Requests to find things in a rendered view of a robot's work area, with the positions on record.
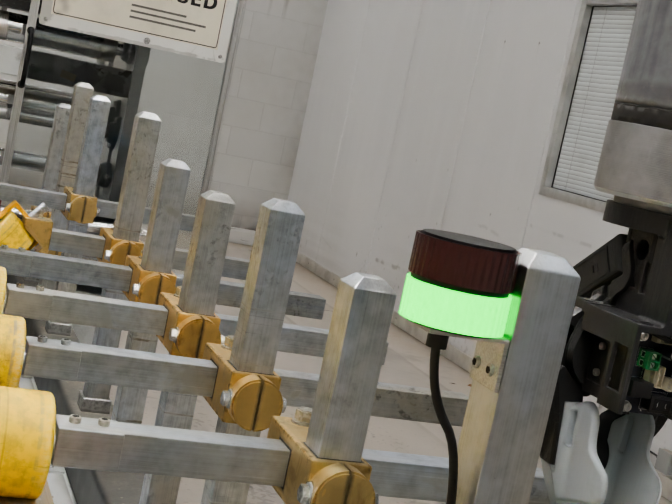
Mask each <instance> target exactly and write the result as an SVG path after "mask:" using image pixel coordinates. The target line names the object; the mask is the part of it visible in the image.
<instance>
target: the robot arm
mask: <svg viewBox="0 0 672 504"><path fill-rule="evenodd" d="M594 187H595V189H596V190H597V191H600V192H604V193H608V194H612V195H614V200H610V199H607V202H606V207H605V211H604V215H603V219H602V220H603V221H606V222H609V223H612V224H616V225H620V226H623V227H627V228H629V231H628V235H627V234H618V235H617V236H615V237H614V238H613V239H611V240H610V241H608V242H607V243H606V244H604V245H603V246H601V247H600V248H599V249H597V250H596V251H594V252H593V253H591V254H590V255H589V256H587V257H586V258H584V259H583V260H582V261H580V262H579V263H577V264H576V265H575V266H573V268H574V270H575V271H576V272H577V273H578V274H579V275H580V277H581V280H580V285H579V289H578V293H577V297H576V302H575V306H574V310H573V315H572V319H571V323H570V327H569V332H568V336H567V340H566V345H565V349H564V353H563V357H562V362H561V366H560V370H559V374H558V379H557V383H556V387H555V392H554V396H553V400H552V404H551V409H550V413H549V417H548V422H547V426H546V430H545V434H544V439H543V443H542V447H541V452H540V458H541V463H542V470H543V476H544V481H545V485H546V490H547V494H548V498H549V502H550V504H658V503H659V500H660V497H661V492H662V483H661V480H660V478H659V476H658V474H657V472H656V471H655V469H654V467H653V465H652V463H651V460H650V449H651V445H652V441H653V437H654V436H655V435H656V434H657V433H658V432H659V431H660V430H661V428H662V427H663V425H664V424H665V422H666V421H667V419H670V420H672V0H638V4H637V8H636V13H635V17H634V21H633V25H632V30H631V34H630V38H629V42H628V46H627V51H626V55H625V59H624V63H623V68H622V72H621V76H620V80H619V85H618V89H617V93H616V97H615V103H614V107H613V112H612V116H611V120H609V121H608V125H607V129H606V134H605V138H604V142H603V146H602V151H601V155H600V159H599V163H598V168H597V172H596V176H595V180H594ZM589 395H592V396H594V397H596V398H597V402H596V403H598V404H600V405H602V406H604V407H605V408H607V409H608V410H606V411H604V412H602V413H601V414H600V415H599V411H598V408H597V406H596V404H595V403H594V402H591V401H584V402H583V396H584V397H587V396H589Z"/></svg>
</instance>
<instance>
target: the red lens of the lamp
mask: <svg viewBox="0 0 672 504"><path fill-rule="evenodd" d="M420 231H421V232H420ZM422 231H423V230H416V234H415V239H414V244H413V248H412V253H411V257H410V262H409V267H408V270H409V271H411V272H412V273H415V274H417V275H420V276H422V277H425V278H428V279H432V280H435V281H439V282H442V283H446V284H450V285H455V286H459V287H464V288H468V289H474V290H479V291H485V292H492V293H502V294H510V293H513V291H514V286H515V282H516V278H517V273H518V269H519V264H520V260H521V256H522V253H521V252H519V251H517V250H516V251H517V253H518V254H517V253H516V254H512V253H511V254H510V253H503V252H495V251H489V250H484V249H479V248H474V247H470V246H465V245H461V244H456V243H453V242H448V241H445V240H441V239H437V238H434V237H431V236H428V235H426V234H423V233H422Z"/></svg>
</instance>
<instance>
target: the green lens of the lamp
mask: <svg viewBox="0 0 672 504"><path fill-rule="evenodd" d="M511 300H512V296H511V295H509V297H507V298H493V297H485V296H478V295H473V294H467V293H463V292H458V291H454V290H449V289H445V288H442V287H438V286H434V285H431V284H428V283H425V282H422V281H420V280H417V279H415V278H413V277H412V276H411V273H407V276H406V280H405V285H404V290H403V294H402V299H401V303H400V308H399V314H400V315H402V316H403V317H405V318H407V319H409V320H412V321H414V322H417V323H420V324H423V325H426V326H430V327H433V328H437V329H441V330H445V331H449V332H453V333H458V334H464V335H469V336H476V337H485V338H500V337H503V335H504V330H505V326H506V322H507V317H508V313H509V308H510V304H511Z"/></svg>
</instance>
